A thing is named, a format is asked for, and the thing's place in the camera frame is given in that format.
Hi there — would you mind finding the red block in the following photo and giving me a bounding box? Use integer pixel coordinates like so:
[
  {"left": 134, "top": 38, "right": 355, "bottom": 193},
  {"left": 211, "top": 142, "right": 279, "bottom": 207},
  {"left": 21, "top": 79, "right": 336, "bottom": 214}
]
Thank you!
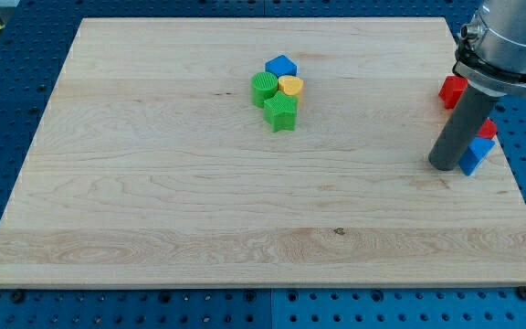
[
  {"left": 438, "top": 75, "right": 468, "bottom": 110},
  {"left": 477, "top": 118, "right": 498, "bottom": 140}
]

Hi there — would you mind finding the blue cube block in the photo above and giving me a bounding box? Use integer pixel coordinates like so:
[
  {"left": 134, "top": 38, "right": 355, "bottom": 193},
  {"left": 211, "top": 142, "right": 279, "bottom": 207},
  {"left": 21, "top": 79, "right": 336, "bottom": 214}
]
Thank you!
[{"left": 265, "top": 55, "right": 298, "bottom": 78}]

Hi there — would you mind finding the green star block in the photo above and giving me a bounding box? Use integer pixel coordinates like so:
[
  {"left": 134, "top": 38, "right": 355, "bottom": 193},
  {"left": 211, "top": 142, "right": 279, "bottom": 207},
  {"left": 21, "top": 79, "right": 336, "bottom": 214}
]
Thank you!
[{"left": 264, "top": 91, "right": 298, "bottom": 133}]

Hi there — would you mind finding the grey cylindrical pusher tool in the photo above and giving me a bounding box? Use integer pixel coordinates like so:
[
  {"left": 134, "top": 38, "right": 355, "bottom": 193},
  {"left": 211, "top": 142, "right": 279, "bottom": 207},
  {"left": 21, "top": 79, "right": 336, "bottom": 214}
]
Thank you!
[{"left": 428, "top": 85, "right": 504, "bottom": 171}]

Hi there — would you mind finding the green cylinder block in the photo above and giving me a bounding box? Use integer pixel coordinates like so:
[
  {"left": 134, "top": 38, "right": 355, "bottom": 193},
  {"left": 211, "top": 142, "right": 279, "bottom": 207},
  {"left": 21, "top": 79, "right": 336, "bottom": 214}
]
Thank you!
[{"left": 250, "top": 71, "right": 279, "bottom": 108}]

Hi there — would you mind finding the red block upper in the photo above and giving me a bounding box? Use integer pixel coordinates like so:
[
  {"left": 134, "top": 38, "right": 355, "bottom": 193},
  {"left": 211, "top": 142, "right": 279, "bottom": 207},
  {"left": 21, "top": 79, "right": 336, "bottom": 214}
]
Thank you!
[{"left": 438, "top": 75, "right": 468, "bottom": 110}]

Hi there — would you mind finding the blue triangle block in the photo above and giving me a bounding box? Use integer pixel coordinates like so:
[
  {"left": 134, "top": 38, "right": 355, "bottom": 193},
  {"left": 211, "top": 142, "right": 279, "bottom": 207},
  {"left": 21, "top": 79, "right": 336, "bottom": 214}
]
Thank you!
[{"left": 458, "top": 137, "right": 496, "bottom": 176}]

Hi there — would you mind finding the yellow heart block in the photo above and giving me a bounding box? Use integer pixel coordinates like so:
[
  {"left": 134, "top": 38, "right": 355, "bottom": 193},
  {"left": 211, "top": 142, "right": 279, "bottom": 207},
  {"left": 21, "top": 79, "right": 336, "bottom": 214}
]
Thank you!
[{"left": 278, "top": 75, "right": 304, "bottom": 103}]

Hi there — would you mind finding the wooden board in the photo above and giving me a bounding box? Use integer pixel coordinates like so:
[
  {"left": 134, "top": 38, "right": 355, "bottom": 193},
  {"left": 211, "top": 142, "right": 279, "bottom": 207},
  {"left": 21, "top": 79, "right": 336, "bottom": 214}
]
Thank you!
[{"left": 0, "top": 17, "right": 526, "bottom": 290}]

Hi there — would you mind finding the red block lower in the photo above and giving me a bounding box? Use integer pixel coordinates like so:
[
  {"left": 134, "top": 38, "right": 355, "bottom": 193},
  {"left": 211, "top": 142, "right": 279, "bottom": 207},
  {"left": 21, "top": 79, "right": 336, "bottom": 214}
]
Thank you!
[{"left": 477, "top": 118, "right": 498, "bottom": 140}]

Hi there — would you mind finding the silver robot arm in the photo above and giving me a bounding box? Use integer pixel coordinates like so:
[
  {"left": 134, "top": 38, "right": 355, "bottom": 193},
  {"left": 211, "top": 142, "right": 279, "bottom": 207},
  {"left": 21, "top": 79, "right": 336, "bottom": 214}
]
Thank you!
[{"left": 454, "top": 0, "right": 526, "bottom": 99}]

